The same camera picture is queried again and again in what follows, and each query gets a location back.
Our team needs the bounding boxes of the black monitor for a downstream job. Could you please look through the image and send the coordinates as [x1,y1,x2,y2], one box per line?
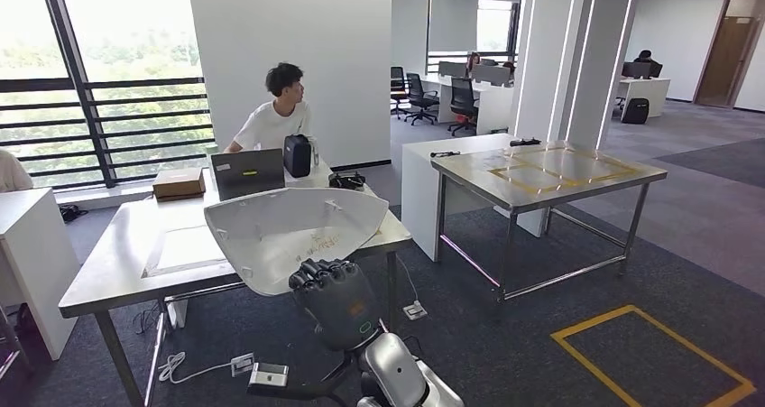
[621,61,654,81]

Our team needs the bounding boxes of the steel workbench yellow tape marks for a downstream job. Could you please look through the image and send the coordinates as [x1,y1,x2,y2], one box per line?
[429,145,669,304]

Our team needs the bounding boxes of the black backpack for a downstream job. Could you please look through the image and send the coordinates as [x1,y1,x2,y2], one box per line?
[621,97,650,125]

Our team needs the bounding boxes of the cardboard box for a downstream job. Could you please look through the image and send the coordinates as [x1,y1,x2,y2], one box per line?
[152,166,207,203]

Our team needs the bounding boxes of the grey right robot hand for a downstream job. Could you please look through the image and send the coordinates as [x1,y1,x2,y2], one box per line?
[288,258,383,353]

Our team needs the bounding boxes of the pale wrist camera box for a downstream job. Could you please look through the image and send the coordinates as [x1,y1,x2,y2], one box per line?
[247,362,290,389]

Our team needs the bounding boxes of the black office chair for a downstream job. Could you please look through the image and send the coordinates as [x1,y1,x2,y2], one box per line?
[390,66,410,118]
[447,77,481,137]
[403,72,441,126]

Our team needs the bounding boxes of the black pouch bag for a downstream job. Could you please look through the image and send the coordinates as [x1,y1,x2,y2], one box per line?
[282,134,314,180]

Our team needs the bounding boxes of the black floor bag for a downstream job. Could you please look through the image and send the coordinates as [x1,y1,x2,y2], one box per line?
[58,203,89,225]

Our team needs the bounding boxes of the black headset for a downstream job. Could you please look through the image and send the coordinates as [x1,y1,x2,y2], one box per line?
[327,171,367,191]

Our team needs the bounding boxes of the grey laptop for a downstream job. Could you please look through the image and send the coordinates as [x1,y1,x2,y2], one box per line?
[210,148,287,202]

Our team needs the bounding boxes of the white office desk row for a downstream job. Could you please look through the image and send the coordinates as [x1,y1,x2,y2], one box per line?
[418,59,516,136]

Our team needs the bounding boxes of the white floor cable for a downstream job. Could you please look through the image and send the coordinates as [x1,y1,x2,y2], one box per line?
[156,351,235,386]

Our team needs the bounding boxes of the dark window frame railing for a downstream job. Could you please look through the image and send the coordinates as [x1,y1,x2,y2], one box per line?
[0,0,217,190]

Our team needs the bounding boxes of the brown door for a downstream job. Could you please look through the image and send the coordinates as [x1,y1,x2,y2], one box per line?
[693,0,765,109]

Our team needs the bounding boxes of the white plastic car part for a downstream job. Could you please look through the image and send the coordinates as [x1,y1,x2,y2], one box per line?
[203,187,391,298]

